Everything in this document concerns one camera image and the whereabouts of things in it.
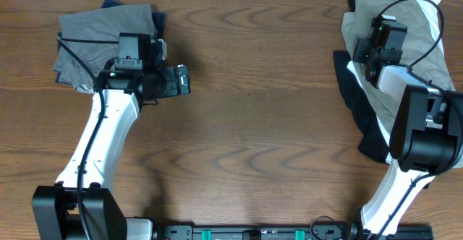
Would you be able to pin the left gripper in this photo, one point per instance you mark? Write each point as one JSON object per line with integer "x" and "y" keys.
{"x": 171, "y": 87}

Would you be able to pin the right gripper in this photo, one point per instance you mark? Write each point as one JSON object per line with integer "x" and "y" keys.
{"x": 361, "y": 43}

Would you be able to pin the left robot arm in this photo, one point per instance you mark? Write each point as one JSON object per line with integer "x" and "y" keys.
{"x": 81, "y": 205}

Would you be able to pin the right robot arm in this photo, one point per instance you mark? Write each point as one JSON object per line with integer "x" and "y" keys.
{"x": 425, "y": 140}

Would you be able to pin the navy folded garment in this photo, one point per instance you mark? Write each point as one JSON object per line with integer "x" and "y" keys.
{"x": 92, "y": 35}

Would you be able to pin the white printed t-shirt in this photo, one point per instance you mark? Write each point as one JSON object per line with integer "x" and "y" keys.
{"x": 432, "y": 16}

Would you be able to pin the black garment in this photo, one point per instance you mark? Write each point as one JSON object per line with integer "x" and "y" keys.
{"x": 361, "y": 113}

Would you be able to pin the grey folded shorts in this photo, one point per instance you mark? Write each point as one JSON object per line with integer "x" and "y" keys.
{"x": 69, "y": 72}

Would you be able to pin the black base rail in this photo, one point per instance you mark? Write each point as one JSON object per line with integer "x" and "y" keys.
{"x": 324, "y": 231}

